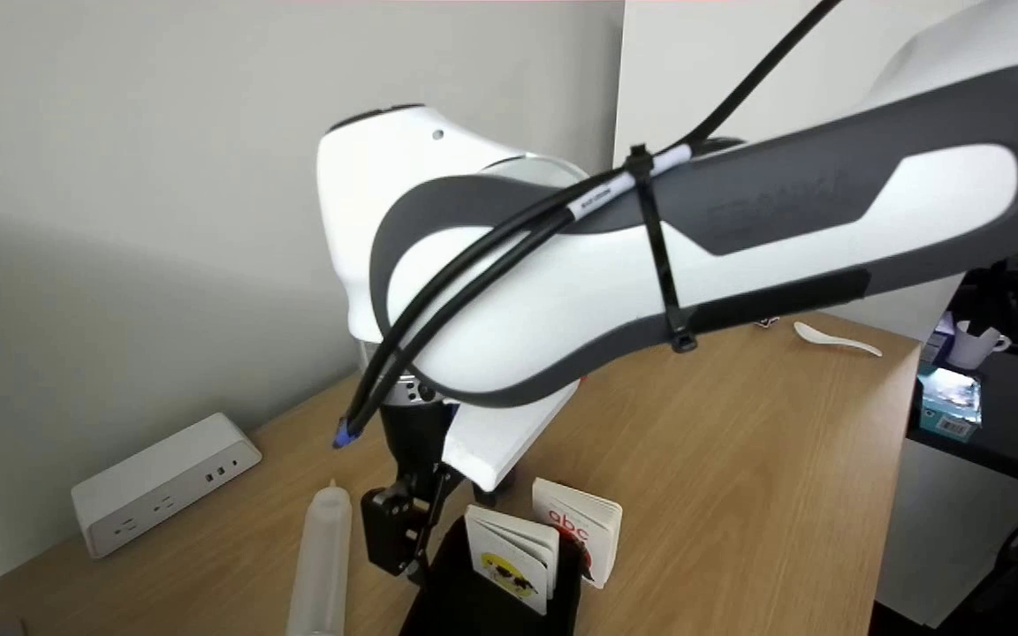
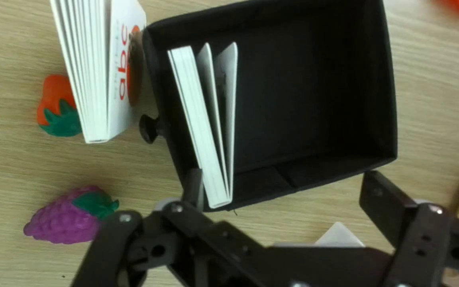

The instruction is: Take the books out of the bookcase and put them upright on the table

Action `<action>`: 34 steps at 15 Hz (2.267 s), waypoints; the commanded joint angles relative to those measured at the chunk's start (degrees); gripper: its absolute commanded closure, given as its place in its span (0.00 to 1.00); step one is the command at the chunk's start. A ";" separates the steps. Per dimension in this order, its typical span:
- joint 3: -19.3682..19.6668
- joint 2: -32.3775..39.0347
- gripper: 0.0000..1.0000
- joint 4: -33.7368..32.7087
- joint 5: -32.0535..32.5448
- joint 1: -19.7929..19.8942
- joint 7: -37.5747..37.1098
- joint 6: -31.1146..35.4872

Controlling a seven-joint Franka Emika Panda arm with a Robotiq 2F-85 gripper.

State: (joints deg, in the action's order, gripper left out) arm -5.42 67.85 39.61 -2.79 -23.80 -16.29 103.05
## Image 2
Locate white book with plain pages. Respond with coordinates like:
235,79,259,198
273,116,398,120
167,42,239,209

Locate purple toy grapes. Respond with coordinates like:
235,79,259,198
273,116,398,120
23,185,120,245

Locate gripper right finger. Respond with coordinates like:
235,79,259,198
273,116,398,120
359,169,459,287

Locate toy strawberry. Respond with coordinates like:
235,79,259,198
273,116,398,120
36,74,83,138

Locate black box bookcase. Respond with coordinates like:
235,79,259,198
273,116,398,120
142,0,398,212

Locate white book with red letters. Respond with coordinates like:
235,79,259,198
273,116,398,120
50,0,147,144

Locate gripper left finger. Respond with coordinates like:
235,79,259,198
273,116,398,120
70,167,271,287

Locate black bookcase knob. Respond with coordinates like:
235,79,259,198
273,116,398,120
139,114,163,144

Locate white triangular piece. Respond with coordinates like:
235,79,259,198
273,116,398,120
314,222,365,248

